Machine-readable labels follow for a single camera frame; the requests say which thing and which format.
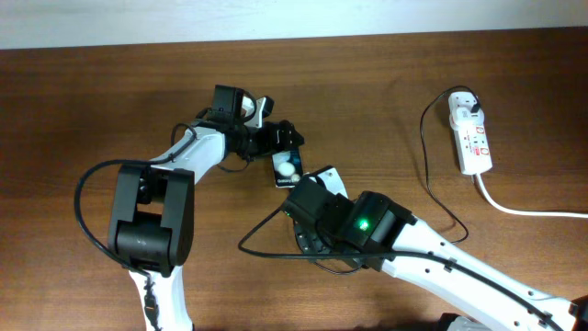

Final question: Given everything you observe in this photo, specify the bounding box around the black smartphone with white circles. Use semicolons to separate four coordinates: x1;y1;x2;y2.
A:
272;149;303;188

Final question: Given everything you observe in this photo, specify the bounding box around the white power strip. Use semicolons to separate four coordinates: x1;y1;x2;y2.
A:
447;91;493;177

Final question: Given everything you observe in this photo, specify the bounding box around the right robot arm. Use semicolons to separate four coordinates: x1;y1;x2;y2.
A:
281;179;587;330

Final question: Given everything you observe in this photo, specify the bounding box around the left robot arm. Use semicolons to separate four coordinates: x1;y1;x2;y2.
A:
107;85;304;330

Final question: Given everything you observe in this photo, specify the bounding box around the white charger plug adapter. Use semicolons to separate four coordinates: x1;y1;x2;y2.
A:
448;91;484;131

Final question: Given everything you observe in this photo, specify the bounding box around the white power strip cord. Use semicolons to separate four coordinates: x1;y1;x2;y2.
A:
472;172;588;219

